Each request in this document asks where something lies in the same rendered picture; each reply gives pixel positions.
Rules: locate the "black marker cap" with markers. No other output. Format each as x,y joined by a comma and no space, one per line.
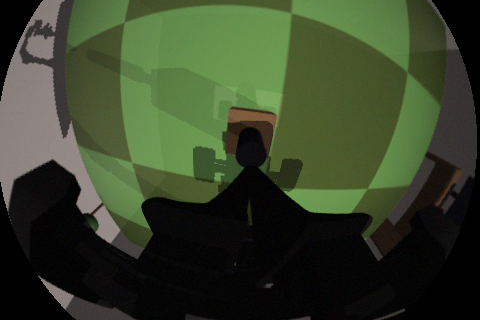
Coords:
250,149

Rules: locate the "brown block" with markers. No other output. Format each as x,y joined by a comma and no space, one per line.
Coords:
240,118

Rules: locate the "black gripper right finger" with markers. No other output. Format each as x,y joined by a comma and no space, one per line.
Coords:
281,227

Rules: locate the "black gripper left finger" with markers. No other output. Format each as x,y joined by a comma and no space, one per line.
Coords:
221,222

